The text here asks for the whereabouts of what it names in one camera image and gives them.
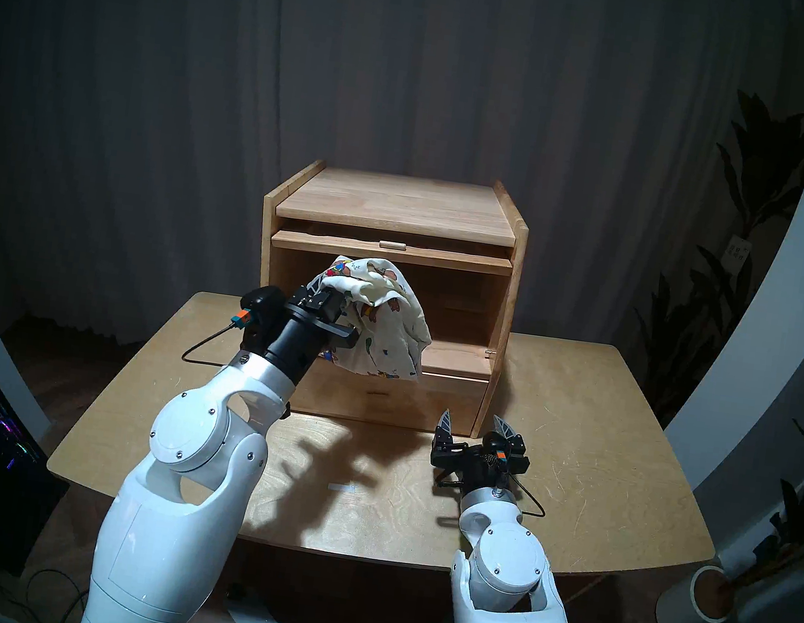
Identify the wooden cabinet frame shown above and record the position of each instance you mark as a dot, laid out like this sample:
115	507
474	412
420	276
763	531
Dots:
401	204

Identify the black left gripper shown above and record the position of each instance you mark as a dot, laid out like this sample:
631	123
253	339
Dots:
299	341

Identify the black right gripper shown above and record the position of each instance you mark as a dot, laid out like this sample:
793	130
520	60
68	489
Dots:
452	459

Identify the pleated fabric curtain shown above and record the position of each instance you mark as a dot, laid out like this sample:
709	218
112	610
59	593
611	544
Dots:
179	101

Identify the long white tape strip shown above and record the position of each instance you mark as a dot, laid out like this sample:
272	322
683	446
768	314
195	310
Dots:
341	488

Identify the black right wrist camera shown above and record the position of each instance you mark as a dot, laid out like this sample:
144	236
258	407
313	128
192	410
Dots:
494	449

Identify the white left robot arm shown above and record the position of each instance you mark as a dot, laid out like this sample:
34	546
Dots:
178	506

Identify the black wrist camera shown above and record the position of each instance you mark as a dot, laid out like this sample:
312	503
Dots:
262	311
494	449

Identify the white plant label tag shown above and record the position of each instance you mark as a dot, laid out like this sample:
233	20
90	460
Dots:
737	250

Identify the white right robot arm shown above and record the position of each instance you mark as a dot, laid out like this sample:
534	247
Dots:
507	571

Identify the tall dark leafy plant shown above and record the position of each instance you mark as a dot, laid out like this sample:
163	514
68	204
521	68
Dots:
760	163

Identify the white round plant pot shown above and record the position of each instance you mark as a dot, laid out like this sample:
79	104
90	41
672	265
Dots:
682	616

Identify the white bear print pants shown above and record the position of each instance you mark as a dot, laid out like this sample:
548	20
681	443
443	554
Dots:
385	327

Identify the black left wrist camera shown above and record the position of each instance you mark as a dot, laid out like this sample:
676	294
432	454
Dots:
262	311

